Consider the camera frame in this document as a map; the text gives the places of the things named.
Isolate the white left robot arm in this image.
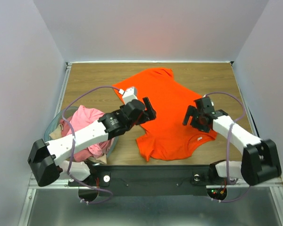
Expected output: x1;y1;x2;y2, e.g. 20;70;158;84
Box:
28;97;156;187

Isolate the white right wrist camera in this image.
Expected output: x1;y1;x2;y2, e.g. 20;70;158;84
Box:
202;95;214;107

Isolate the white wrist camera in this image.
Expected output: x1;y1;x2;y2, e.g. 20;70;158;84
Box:
202;95;214;107
118;87;138;104

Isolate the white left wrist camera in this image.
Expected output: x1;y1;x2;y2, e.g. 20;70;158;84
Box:
118;87;138;104

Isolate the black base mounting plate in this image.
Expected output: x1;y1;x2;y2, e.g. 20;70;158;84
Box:
67;164;239;197

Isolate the pink t shirt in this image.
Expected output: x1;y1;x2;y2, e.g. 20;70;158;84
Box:
64;119;111;154

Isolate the aluminium frame rail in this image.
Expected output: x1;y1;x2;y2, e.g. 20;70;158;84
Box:
17;63;73;226

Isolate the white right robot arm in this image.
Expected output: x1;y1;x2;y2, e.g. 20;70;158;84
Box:
183;96;282;186

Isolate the clear plastic basket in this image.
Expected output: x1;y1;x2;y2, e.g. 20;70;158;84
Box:
44;105;118;158

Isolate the orange t shirt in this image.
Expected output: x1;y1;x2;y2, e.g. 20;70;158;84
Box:
114;68;217;161

